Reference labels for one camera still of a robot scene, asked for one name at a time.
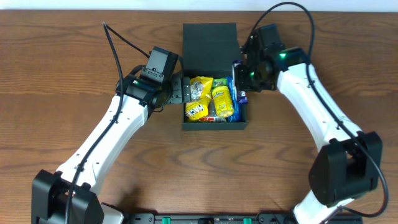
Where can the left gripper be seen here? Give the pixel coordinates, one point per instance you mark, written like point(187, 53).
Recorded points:
point(181, 89)

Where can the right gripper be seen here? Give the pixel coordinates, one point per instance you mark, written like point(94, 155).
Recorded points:
point(239, 76)

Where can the dark blue Dairy Milk bar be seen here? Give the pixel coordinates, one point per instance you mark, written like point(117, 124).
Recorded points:
point(240, 96)

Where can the yellow Hacks candy bag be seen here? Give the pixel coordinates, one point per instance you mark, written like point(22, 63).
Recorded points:
point(200, 88)

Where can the yellow Mentos bottle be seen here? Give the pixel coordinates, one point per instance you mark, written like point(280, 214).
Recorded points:
point(222, 101)

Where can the blue wafer bar wrapper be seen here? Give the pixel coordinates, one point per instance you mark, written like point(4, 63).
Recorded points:
point(236, 116)

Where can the dark green box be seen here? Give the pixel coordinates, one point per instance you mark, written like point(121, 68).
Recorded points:
point(209, 50)

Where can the green snack bag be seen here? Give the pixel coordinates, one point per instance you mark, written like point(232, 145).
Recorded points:
point(212, 116)

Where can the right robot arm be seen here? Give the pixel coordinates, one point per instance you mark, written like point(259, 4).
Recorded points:
point(348, 160)

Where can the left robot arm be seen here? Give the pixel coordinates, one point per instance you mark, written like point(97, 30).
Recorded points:
point(70, 194)

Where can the black mounting rail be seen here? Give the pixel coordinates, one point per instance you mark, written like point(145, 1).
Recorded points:
point(263, 218)

